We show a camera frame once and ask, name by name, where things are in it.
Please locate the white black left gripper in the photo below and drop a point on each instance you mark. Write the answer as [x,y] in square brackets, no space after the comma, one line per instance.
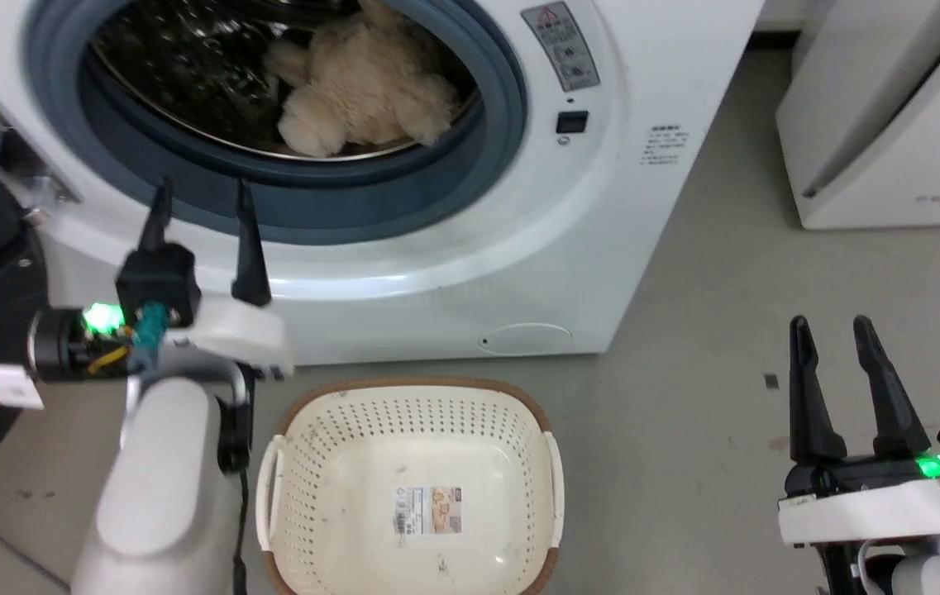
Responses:
[230,335]

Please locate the paper product label sticker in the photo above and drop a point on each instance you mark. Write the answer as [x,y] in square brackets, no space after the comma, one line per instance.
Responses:
[428,508]

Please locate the grey-blue rubber door gasket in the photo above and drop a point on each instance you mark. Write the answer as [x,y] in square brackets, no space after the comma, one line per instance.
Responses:
[486,157]

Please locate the white appliance cabinet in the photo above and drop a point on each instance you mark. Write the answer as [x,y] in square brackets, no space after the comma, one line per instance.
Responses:
[891,124]

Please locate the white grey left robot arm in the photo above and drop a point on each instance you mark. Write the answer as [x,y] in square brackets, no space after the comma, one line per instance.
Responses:
[159,487]

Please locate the grey warning label sticker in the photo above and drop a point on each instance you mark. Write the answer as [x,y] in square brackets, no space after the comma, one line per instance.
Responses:
[562,43]

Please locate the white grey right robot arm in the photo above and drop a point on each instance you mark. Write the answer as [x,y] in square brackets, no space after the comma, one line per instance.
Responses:
[924,574]

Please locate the cream perforated laundry basket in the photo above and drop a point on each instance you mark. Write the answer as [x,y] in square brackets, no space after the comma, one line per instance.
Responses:
[337,496]

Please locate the steel perforated washer drum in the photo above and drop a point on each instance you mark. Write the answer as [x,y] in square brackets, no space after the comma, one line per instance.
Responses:
[180,66]

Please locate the white tag on left wrist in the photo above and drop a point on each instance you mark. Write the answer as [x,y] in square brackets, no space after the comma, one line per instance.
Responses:
[11,387]

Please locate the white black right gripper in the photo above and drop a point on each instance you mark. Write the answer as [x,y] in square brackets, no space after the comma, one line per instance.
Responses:
[866,500]

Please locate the white front-load washing machine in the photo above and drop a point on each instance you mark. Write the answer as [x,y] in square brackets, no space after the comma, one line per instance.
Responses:
[602,207]

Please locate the beige plush toy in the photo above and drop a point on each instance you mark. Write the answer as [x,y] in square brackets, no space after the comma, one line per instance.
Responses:
[362,83]

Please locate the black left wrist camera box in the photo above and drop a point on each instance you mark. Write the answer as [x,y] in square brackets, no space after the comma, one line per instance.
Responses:
[159,281]

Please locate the oval white filter cover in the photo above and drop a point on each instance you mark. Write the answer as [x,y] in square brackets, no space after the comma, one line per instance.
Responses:
[529,339]

